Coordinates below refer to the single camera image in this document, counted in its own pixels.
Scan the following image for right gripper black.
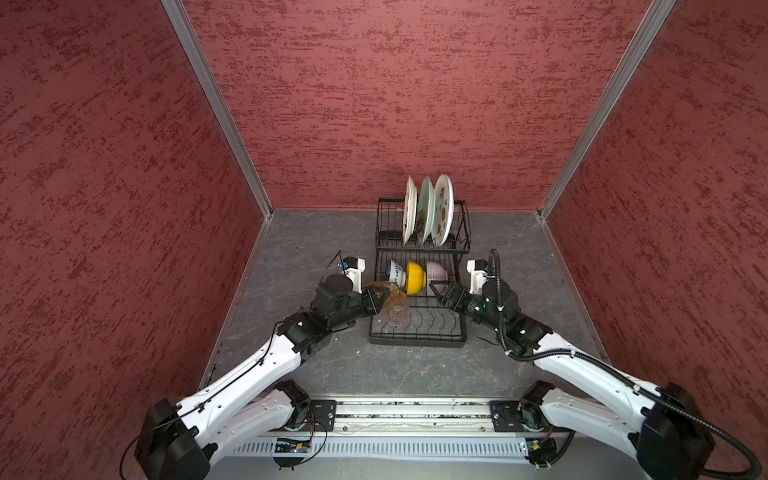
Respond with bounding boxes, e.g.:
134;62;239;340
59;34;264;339
429;280;504;333

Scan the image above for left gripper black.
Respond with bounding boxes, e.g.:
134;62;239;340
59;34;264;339
329;284;390;330

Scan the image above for amber transparent cup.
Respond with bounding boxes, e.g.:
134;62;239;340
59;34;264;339
363;281;410;312

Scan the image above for pale pink bowl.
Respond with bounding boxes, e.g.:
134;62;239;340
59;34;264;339
425;261;449;296

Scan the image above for pink transparent cup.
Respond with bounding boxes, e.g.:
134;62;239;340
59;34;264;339
382;303;411;327

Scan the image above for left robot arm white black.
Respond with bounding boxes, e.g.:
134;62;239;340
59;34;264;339
134;274;400;479

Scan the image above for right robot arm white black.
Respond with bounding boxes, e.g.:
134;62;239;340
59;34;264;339
428;282;714;479

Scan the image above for white blue floral bowl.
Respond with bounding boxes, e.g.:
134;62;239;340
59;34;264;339
387;260;407;289

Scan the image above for yellow bowl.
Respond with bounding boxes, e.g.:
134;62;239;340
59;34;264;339
405;262;427;296

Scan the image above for right white floral plate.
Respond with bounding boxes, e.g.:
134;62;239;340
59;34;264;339
431;174;454;247

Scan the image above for middle pale green plate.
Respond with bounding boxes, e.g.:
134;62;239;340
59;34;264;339
416;177;435;245

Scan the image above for left white plate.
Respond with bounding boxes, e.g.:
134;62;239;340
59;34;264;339
402;176;418;244

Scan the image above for left circuit board connector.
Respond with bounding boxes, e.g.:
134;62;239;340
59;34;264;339
272;438;313;470

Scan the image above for circuit board connector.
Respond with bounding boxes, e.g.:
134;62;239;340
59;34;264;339
525;438;558;469
272;438;313;470

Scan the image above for right circuit board connector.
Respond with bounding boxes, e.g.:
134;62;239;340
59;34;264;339
525;438;558;469

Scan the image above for right corner aluminium profile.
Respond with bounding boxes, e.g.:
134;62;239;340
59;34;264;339
538;0;676;223

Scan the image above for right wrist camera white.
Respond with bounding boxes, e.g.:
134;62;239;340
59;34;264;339
466;259;491;295

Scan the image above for black wire dish rack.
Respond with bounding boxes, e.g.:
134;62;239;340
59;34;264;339
368;197;471;348

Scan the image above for aluminium rail front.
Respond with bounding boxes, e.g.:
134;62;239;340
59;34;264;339
173;395;655;437

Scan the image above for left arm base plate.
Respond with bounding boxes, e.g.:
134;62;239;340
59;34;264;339
280;399;338;432

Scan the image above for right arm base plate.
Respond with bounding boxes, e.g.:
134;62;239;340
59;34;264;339
489;400;570;438

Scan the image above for white slotted cable duct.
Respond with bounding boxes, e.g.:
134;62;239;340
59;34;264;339
230;436;528;463

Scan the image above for black corrugated cable hose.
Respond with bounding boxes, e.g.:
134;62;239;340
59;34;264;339
487;248;763;480

